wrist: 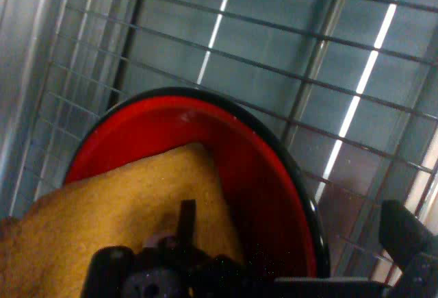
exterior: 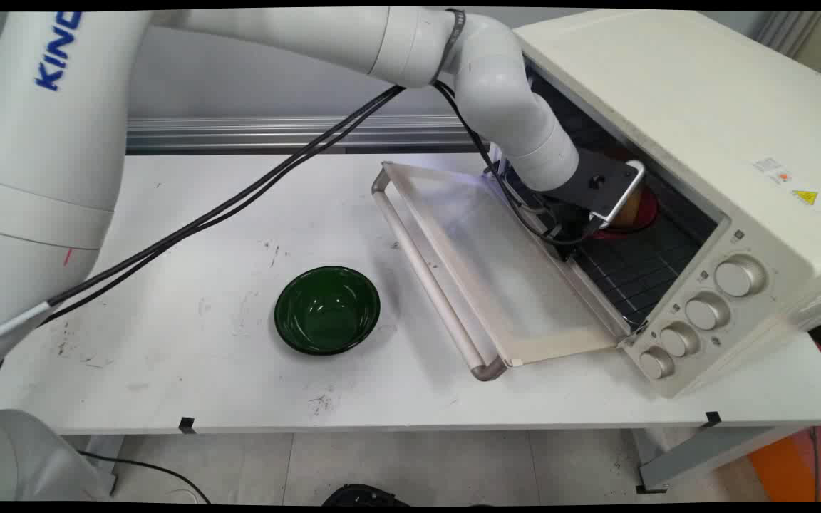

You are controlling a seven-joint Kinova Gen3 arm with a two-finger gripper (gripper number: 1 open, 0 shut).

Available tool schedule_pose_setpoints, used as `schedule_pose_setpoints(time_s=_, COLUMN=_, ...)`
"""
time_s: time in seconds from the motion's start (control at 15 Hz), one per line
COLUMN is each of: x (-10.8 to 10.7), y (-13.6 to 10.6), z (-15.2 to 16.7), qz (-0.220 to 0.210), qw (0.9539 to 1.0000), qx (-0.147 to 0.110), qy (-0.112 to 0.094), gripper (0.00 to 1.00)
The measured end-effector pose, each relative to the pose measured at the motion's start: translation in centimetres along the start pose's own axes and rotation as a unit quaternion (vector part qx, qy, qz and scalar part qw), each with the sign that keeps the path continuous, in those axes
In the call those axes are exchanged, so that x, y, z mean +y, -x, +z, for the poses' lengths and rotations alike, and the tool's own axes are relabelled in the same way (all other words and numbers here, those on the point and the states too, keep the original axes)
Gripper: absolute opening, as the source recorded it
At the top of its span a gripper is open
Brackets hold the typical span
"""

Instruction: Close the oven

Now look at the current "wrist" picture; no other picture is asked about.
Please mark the brown toast slice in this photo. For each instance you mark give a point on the brown toast slice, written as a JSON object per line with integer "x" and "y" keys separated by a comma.
{"x": 102, "y": 209}

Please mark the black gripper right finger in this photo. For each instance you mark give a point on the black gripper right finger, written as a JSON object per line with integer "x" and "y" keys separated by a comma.
{"x": 407, "y": 236}

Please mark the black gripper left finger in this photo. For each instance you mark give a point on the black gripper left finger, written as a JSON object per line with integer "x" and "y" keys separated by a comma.
{"x": 113, "y": 274}

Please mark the red bowl with black rim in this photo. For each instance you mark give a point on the red bowl with black rim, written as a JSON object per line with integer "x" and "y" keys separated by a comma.
{"x": 260, "y": 174}

